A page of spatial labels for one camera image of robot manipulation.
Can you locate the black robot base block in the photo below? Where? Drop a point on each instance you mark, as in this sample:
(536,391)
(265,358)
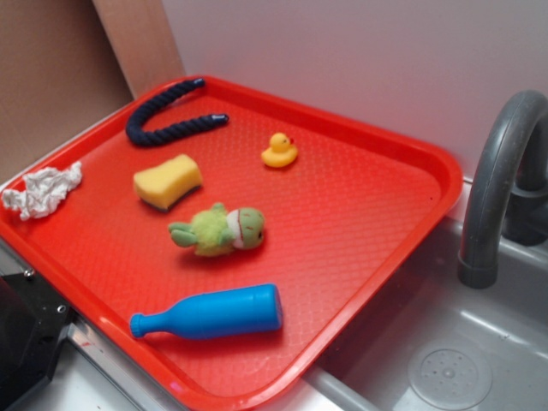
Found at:
(35,321)

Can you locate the yellow rubber duck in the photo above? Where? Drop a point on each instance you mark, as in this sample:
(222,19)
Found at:
(281,151)

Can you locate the green plush frog toy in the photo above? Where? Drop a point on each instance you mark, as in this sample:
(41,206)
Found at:
(217,231)

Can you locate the red plastic tray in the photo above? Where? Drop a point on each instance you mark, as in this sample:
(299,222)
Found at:
(338,221)

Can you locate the blue plastic bottle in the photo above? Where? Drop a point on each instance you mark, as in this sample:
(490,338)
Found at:
(218,314)

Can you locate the yellow sponge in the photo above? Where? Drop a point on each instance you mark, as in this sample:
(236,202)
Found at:
(163,185)

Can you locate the grey toy sink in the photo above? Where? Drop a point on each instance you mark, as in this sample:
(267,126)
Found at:
(425,341)

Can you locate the crumpled white paper towel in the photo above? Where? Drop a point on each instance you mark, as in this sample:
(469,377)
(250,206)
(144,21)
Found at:
(45,190)

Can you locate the grey toy faucet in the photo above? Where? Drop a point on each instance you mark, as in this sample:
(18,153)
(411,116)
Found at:
(508,198)

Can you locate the brown cardboard panel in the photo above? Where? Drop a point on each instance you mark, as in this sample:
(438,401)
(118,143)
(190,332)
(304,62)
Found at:
(68,64)

